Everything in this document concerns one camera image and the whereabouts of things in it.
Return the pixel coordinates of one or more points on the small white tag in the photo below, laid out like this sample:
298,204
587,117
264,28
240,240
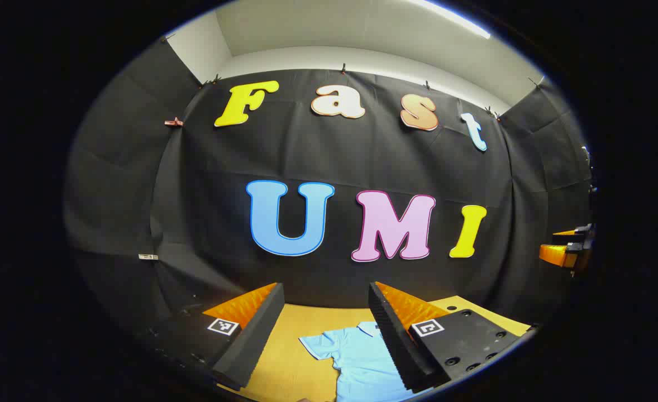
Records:
148,257

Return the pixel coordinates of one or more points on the black backdrop cloth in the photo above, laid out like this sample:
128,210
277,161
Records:
206,195

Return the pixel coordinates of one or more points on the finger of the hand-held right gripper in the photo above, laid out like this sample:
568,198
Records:
555,254
566,234

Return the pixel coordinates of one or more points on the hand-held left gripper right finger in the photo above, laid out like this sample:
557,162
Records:
396,346

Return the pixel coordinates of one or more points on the small red clip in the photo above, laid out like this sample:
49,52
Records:
175,122

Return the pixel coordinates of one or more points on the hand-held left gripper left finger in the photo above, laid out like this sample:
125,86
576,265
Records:
256,335

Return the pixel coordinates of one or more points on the light blue T-shirt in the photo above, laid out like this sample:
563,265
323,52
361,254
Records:
357,357

